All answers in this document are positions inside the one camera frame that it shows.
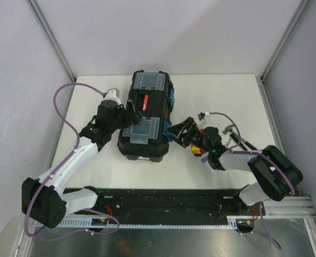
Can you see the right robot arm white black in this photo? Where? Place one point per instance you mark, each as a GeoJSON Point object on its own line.
{"type": "Point", "coordinates": [276, 176]}

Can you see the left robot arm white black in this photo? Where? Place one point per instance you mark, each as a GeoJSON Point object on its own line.
{"type": "Point", "coordinates": [44, 199]}

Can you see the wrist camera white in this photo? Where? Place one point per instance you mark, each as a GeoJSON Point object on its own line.
{"type": "Point", "coordinates": [113, 95]}
{"type": "Point", "coordinates": [202, 115]}

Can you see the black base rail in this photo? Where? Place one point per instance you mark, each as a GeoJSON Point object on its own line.
{"type": "Point", "coordinates": [172, 207]}

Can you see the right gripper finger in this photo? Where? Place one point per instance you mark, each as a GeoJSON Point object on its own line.
{"type": "Point", "coordinates": [178, 129]}
{"type": "Point", "coordinates": [182, 141]}

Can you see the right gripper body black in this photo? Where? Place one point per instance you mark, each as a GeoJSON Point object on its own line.
{"type": "Point", "coordinates": [195, 137]}

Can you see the yellow utility knife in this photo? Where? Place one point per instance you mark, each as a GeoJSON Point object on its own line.
{"type": "Point", "coordinates": [197, 151]}

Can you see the aluminium frame post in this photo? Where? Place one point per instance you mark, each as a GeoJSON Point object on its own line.
{"type": "Point", "coordinates": [286, 37]}
{"type": "Point", "coordinates": [52, 40]}

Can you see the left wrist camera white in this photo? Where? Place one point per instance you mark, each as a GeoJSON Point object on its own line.
{"type": "Point", "coordinates": [113, 95]}

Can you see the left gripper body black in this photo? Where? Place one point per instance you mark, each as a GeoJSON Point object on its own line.
{"type": "Point", "coordinates": [123, 121]}

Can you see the right aluminium frame post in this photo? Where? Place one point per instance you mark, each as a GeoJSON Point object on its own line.
{"type": "Point", "coordinates": [286, 37]}

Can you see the grey slotted cable duct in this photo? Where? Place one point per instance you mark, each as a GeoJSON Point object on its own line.
{"type": "Point", "coordinates": [96, 223]}

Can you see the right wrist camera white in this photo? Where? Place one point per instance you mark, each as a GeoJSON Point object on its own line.
{"type": "Point", "coordinates": [202, 115]}

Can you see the claw hammer black handle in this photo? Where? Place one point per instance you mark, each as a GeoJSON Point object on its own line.
{"type": "Point", "coordinates": [242, 143]}

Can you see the blue screwdriver left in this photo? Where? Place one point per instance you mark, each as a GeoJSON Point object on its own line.
{"type": "Point", "coordinates": [205, 159]}

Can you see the left aluminium frame post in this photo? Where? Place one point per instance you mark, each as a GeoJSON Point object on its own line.
{"type": "Point", "coordinates": [52, 40]}

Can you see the black plastic toolbox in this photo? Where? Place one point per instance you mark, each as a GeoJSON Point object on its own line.
{"type": "Point", "coordinates": [152, 94]}

